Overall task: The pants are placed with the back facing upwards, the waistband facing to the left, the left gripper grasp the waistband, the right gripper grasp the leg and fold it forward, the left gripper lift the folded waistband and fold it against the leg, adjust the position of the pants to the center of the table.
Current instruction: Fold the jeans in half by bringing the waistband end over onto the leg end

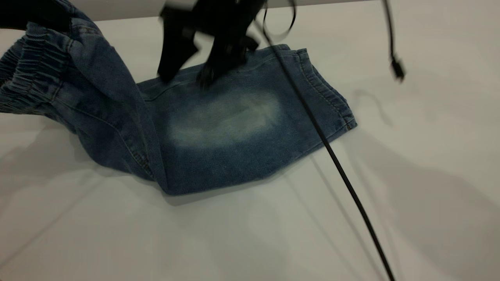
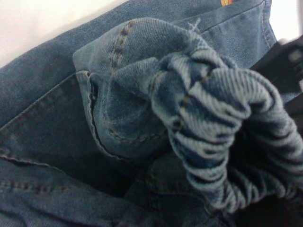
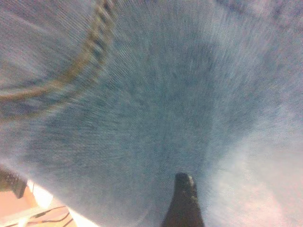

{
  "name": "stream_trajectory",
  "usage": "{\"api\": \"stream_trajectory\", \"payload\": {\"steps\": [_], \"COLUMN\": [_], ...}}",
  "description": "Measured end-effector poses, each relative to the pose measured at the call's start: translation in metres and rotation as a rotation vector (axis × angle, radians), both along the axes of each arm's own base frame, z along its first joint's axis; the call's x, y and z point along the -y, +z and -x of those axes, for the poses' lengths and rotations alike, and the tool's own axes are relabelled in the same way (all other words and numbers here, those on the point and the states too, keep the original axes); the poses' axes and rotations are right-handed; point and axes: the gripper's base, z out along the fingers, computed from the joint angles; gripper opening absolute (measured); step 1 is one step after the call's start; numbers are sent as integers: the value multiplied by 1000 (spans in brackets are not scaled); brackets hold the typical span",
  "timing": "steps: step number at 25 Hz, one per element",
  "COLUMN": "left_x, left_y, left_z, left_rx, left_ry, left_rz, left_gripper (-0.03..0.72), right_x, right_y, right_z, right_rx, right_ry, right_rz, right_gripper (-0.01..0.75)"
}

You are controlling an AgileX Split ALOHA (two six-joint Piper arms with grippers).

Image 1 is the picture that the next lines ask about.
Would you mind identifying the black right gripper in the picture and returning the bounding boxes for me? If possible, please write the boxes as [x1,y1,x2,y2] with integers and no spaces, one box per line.
[157,0,269,89]

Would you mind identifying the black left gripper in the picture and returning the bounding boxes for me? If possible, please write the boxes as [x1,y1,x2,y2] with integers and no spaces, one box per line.
[0,0,73,31]

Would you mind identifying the blue denim shorts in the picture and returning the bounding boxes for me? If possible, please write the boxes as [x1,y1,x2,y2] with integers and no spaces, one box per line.
[0,0,358,196]

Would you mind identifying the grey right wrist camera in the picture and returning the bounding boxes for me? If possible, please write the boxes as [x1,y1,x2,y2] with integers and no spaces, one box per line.
[161,0,200,11]

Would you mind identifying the thin black looped cable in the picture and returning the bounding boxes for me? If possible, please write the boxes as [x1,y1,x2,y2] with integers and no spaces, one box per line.
[261,0,297,41]

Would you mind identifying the thick braided black cable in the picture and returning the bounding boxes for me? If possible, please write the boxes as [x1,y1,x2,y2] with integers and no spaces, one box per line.
[252,16,397,281]

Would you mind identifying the black cable with USB plug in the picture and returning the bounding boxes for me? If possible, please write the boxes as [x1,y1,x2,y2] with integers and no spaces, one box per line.
[382,0,406,82]

